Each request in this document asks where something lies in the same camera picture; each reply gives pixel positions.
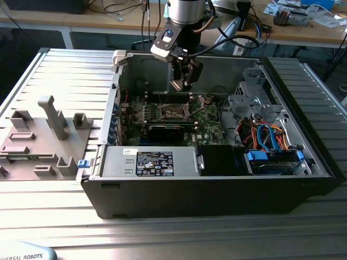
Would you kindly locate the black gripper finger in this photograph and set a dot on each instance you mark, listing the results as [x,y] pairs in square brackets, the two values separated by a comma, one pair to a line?
[177,70]
[195,71]

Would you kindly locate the silver CPU with green edge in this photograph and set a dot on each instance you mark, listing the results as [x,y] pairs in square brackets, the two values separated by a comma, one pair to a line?
[177,85]

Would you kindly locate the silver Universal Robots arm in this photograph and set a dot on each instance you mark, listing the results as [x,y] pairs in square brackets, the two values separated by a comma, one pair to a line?
[185,10]

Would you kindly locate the CPU socket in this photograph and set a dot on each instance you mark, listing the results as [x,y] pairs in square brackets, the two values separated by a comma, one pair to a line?
[173,112]

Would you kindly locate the dark CPU cooler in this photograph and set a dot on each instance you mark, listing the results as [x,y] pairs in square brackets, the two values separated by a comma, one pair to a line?
[282,17]

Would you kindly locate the pale grey slanted stand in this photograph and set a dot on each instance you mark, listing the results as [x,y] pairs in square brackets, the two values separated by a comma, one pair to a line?
[227,33]

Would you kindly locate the green motherboard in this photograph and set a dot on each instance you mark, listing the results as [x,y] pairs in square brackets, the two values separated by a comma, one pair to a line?
[210,127]

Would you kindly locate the beige case latch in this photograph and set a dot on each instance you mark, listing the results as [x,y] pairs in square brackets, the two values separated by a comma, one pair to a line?
[119,58]

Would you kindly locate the grey metal drive cage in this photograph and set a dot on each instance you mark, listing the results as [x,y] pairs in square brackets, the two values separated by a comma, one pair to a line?
[245,104]

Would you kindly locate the black graphics card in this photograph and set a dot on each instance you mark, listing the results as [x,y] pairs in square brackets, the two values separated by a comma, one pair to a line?
[165,132]

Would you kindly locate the black drive bay box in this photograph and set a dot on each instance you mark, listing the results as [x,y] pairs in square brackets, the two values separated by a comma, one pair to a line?
[217,161]

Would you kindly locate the light wooden desk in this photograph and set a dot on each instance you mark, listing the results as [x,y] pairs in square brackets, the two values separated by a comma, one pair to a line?
[295,35]
[81,20]

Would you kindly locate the hard disk in blue carrier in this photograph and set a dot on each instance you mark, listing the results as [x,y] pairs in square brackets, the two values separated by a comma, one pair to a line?
[257,156]

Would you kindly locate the grey power supply with label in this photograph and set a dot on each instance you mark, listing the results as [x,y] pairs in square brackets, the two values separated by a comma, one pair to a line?
[116,162]

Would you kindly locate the black open PC case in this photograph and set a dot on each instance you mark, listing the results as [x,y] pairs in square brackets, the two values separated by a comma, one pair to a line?
[189,197]

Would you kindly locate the small blue case latch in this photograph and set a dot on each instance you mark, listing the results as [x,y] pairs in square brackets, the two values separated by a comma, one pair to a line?
[83,164]

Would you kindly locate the blue box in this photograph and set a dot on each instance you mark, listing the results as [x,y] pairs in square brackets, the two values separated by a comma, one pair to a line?
[320,3]

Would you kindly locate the black monitor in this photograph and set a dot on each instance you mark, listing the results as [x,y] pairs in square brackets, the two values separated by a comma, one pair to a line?
[43,5]

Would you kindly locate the grey parts rack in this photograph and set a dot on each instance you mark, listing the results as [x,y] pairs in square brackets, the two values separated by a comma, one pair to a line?
[40,151]

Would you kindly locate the grey Universal Robots teach pendant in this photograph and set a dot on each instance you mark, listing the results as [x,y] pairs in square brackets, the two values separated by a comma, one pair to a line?
[24,253]

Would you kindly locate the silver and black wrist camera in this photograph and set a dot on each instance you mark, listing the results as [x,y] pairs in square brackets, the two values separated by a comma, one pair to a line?
[162,44]

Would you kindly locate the small silver metal bracket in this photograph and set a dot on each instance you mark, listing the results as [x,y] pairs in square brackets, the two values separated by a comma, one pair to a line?
[200,162]

